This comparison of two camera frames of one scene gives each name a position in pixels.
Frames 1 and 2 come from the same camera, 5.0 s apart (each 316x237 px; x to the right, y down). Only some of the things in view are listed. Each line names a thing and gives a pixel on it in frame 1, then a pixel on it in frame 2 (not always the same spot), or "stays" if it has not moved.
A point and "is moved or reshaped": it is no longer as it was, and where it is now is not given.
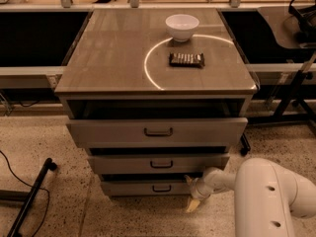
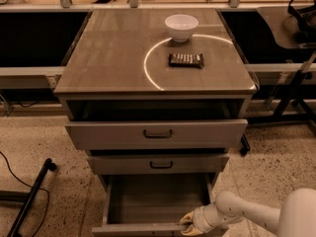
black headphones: [306, 16] stays
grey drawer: [146, 188] is moved or reshaped
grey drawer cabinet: [152, 112] stays
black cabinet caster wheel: [245, 146] stays
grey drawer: [156, 132] stays
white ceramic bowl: [182, 26] stays
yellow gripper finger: [193, 205] to [191, 231]
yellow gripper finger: [189, 180] to [188, 217]
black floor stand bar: [48, 165] stays
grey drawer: [157, 164] stays
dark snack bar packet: [187, 59] stays
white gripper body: [198, 189] to [201, 216]
